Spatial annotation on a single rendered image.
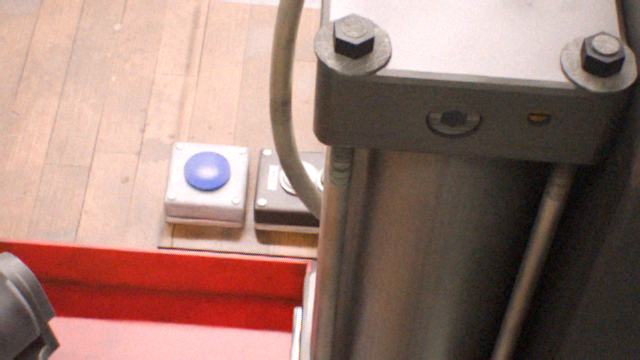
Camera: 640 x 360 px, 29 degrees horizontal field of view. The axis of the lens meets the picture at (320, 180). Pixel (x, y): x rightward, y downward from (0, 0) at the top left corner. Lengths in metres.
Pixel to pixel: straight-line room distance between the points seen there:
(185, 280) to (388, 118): 0.65
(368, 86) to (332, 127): 0.02
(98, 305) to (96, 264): 0.04
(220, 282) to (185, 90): 0.23
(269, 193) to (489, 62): 0.70
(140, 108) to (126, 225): 0.13
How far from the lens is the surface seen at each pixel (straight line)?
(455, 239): 0.41
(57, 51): 1.20
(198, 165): 1.05
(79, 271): 1.01
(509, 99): 0.35
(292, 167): 0.56
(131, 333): 1.00
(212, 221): 1.05
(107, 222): 1.06
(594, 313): 0.41
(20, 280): 0.63
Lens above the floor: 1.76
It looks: 53 degrees down
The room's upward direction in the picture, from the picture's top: 4 degrees clockwise
